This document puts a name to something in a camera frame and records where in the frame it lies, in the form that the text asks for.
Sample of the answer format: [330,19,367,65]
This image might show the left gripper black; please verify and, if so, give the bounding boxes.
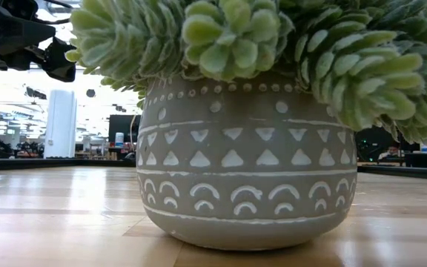
[0,7,78,83]

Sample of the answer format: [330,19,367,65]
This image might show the white pillar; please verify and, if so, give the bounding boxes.
[44,90,78,159]

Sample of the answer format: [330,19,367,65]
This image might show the grey patterned ceramic pot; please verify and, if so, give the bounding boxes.
[0,132,427,182]

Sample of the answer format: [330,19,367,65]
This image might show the black monitor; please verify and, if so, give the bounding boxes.
[108,113,142,145]

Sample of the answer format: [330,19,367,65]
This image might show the green succulent in grey pot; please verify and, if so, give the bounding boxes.
[64,0,427,252]

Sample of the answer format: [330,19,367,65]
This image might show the person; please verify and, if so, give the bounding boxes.
[378,142,403,161]

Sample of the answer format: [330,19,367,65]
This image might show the black background desk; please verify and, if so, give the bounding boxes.
[376,151,427,170]

